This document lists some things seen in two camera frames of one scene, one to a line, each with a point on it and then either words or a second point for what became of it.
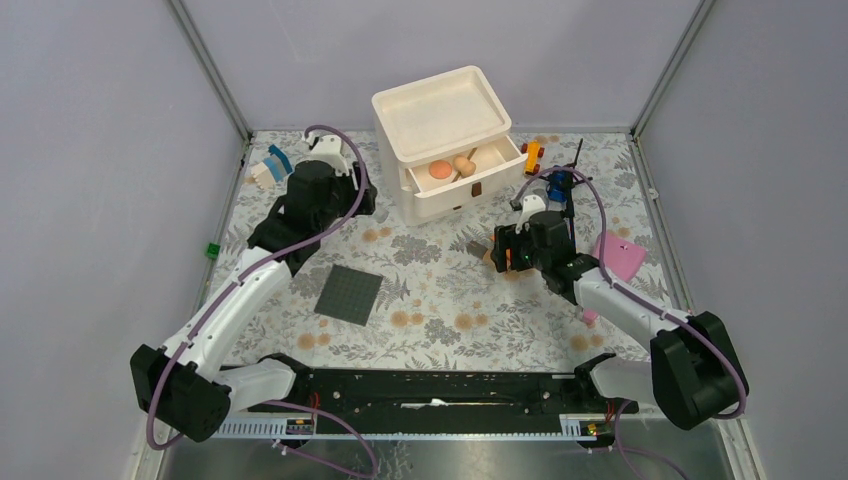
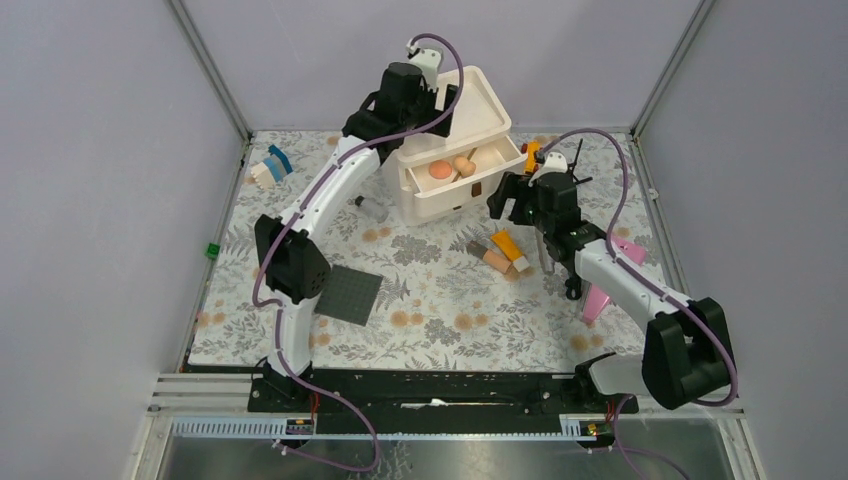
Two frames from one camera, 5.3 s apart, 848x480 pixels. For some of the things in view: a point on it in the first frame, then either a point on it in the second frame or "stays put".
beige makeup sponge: [465, 166] stays put
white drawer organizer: [446, 144] stays put
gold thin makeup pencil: [469, 157] stays put
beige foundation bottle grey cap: [480, 250] stays put
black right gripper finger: [504, 238] to [507, 189]
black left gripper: [347, 181] to [430, 94]
